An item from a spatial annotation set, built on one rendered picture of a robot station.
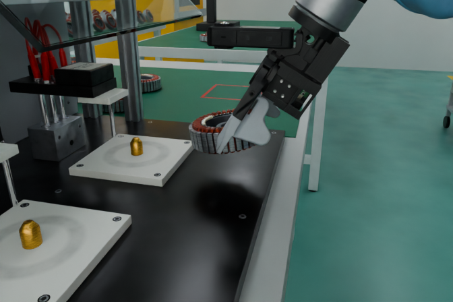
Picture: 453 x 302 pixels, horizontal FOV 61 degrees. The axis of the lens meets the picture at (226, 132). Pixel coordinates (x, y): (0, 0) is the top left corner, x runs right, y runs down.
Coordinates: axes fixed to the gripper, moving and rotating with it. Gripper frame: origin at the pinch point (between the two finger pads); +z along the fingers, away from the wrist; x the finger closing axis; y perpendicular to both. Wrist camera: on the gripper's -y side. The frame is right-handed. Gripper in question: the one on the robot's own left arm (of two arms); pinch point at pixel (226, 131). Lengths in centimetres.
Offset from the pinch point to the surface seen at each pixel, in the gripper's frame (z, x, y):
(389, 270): 49, 82, 81
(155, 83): 22, 49, -26
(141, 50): 48, 133, -63
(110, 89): 5.6, 1.7, -19.2
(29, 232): 10.0, -24.7, -10.8
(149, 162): 10.2, -2.6, -7.4
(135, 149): 11.0, -0.8, -10.7
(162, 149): 10.2, 2.7, -7.5
